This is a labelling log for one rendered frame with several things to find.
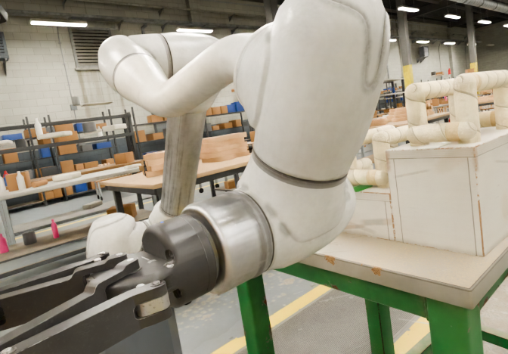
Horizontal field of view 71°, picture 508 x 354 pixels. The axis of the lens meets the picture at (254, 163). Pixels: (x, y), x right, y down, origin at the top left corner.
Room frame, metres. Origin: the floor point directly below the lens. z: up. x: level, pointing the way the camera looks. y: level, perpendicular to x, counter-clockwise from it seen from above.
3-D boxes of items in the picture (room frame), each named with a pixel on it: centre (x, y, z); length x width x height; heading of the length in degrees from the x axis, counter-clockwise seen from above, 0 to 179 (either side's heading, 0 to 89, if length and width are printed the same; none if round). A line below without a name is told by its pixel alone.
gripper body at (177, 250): (0.29, 0.10, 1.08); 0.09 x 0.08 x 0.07; 129
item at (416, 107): (0.63, -0.30, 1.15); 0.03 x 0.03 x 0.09
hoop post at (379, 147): (0.70, -0.25, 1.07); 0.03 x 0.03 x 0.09
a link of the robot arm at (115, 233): (1.09, 0.47, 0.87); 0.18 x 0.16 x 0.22; 124
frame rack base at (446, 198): (0.66, -0.39, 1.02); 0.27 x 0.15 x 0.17; 128
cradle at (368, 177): (0.72, -0.22, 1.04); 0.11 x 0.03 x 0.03; 38
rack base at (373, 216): (0.78, -0.30, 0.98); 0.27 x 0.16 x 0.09; 128
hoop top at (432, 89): (0.68, -0.37, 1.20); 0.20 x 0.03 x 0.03; 127
